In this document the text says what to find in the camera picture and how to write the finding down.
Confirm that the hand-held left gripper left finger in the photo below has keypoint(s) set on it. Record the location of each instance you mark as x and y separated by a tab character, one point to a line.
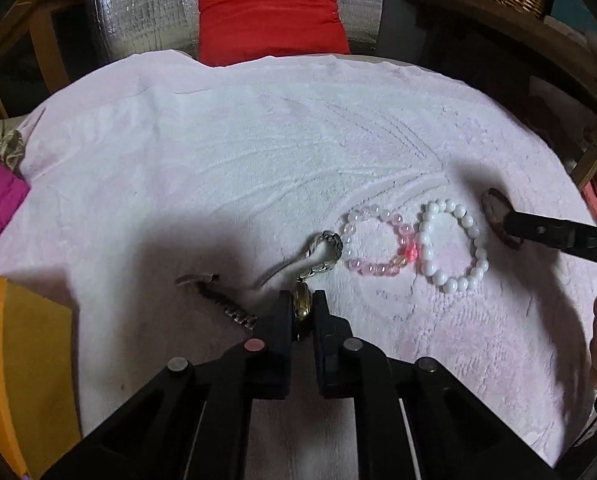
284	316

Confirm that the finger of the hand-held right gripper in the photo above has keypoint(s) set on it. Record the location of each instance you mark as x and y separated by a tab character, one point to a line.
553	232

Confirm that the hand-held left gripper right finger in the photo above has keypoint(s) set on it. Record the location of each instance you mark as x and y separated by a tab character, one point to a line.
320	316

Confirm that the metal band wristwatch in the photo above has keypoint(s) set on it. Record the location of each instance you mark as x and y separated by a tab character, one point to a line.
323	260

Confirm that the pale pink towel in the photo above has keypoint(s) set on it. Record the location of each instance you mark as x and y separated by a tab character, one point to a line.
228	160

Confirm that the orange box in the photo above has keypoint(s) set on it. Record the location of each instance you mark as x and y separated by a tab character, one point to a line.
28	360

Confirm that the red cushion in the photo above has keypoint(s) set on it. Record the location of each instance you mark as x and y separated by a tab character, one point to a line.
273	15

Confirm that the silver foil insulation mat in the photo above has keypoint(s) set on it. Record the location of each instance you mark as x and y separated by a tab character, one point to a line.
138	5

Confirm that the wooden chair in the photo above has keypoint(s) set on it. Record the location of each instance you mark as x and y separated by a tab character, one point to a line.
41	25

